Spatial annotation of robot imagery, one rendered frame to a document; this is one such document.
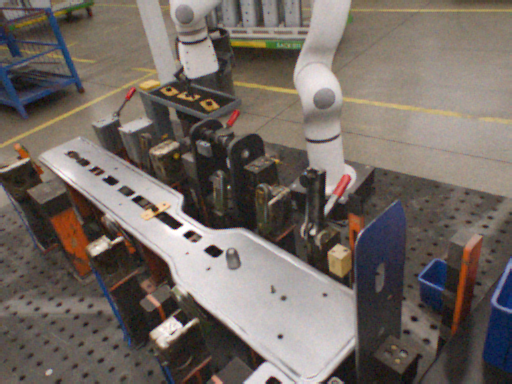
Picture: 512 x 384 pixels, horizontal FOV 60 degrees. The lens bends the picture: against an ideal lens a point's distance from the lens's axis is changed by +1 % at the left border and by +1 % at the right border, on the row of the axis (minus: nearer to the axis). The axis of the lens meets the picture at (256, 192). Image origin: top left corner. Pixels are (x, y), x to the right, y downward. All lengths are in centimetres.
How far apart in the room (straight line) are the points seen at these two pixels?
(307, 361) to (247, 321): 15
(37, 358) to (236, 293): 70
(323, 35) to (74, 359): 114
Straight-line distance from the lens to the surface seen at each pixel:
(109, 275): 116
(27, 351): 150
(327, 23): 132
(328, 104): 131
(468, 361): 82
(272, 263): 99
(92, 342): 141
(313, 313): 89
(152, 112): 171
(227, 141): 112
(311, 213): 94
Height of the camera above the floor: 169
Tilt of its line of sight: 34 degrees down
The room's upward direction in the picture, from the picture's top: 11 degrees counter-clockwise
